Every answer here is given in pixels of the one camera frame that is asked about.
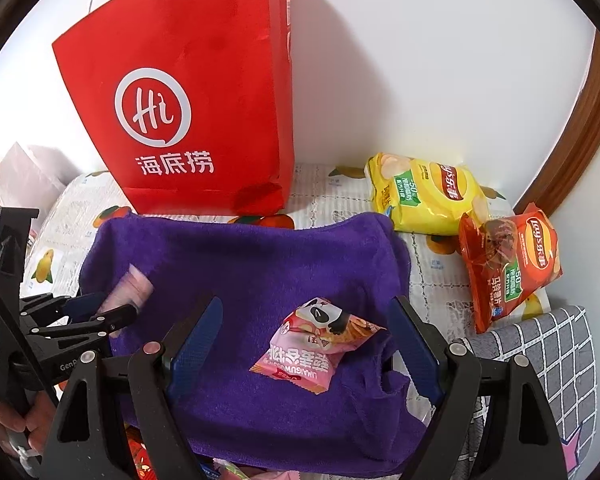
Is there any pale pink snack packet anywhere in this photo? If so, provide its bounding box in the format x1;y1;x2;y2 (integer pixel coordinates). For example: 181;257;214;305
97;266;155;338

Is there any person's left hand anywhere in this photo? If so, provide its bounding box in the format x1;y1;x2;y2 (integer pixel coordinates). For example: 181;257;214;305
0;394;59;456

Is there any fruit-print tablecloth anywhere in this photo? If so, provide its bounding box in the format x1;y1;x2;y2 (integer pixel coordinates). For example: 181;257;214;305
20;162;551;333

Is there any pink berry-print snack packet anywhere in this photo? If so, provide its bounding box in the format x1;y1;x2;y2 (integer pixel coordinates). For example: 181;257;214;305
215;460;301;480

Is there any purple towel-lined box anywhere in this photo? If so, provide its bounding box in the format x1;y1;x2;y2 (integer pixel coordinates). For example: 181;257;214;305
78;211;428;476

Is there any red paper bag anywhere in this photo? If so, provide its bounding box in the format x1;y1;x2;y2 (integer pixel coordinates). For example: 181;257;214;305
51;0;295;217

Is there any red chips bag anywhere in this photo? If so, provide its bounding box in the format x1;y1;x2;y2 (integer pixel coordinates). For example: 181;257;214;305
457;203;564;335

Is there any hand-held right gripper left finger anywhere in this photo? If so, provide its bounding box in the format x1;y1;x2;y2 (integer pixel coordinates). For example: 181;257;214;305
39;295;224;480

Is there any pink panda snack packet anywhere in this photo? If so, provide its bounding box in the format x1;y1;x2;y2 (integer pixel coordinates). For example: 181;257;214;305
249;297;386;395

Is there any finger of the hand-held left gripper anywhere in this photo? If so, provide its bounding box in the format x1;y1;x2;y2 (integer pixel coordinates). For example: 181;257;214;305
20;292;107;329
30;303;137;361

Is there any red snack packet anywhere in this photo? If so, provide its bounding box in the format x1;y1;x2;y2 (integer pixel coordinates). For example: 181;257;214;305
125;425;154;480

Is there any white paper bag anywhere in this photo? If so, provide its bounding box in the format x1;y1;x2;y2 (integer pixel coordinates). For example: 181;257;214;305
0;142;68;211

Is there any grey checked cloth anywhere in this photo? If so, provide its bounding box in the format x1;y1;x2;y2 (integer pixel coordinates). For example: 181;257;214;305
450;305;593;480

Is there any wooden door frame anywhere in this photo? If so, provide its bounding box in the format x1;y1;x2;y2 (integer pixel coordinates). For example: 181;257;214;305
512;30;600;216

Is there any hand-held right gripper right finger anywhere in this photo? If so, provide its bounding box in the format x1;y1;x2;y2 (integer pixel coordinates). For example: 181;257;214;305
386;296;566;480

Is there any yellow chips bag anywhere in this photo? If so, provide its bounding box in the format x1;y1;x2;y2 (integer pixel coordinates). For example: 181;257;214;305
365;152;492;237

